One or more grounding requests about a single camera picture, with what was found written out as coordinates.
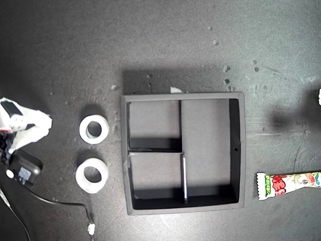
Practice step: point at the black tray with wells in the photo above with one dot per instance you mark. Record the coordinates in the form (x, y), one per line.
(205, 130)

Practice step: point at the snack bar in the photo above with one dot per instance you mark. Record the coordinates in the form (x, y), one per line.
(276, 187)

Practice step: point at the small white scrap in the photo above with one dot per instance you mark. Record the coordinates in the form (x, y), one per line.
(175, 90)

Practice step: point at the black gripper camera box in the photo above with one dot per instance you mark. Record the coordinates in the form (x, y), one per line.
(30, 168)

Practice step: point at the white tape roll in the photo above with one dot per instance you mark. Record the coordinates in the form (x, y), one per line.
(82, 130)
(80, 177)

